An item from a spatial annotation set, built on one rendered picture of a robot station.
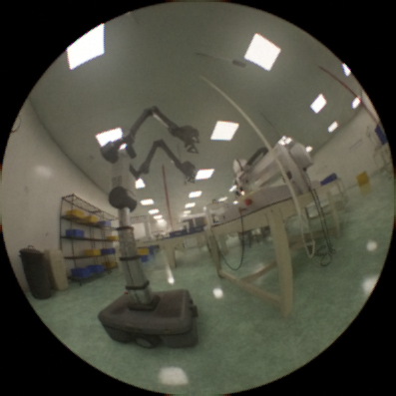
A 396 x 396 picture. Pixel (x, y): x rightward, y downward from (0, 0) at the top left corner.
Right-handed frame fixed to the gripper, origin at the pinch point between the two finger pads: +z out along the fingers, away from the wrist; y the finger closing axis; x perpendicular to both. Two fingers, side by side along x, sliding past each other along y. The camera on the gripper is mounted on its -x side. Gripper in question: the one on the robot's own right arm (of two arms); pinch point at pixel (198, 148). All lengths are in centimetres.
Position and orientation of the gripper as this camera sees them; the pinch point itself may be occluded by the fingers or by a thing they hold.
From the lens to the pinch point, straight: 74.9
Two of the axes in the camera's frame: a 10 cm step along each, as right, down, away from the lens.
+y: -0.7, 3.2, 9.5
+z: 6.9, 7.0, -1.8
